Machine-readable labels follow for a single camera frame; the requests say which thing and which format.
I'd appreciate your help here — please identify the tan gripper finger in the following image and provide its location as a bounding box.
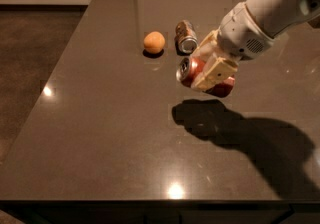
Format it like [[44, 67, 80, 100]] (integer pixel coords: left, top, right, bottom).
[[191, 30, 218, 60], [191, 54, 238, 91]]

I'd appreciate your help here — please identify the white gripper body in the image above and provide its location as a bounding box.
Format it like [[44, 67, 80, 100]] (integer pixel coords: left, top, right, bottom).
[[217, 2, 274, 60]]

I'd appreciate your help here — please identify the red coke can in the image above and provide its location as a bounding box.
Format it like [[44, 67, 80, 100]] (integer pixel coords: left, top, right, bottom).
[[176, 57, 238, 98]]

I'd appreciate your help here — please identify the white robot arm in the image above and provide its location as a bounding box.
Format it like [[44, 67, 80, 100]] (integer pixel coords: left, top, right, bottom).
[[191, 0, 320, 91]]

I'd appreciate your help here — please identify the silver brown soda can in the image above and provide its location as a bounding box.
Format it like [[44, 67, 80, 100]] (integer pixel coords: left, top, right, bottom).
[[175, 20, 198, 54]]

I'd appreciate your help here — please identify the orange fruit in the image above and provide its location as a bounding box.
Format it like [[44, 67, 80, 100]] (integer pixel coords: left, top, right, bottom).
[[143, 31, 165, 54]]

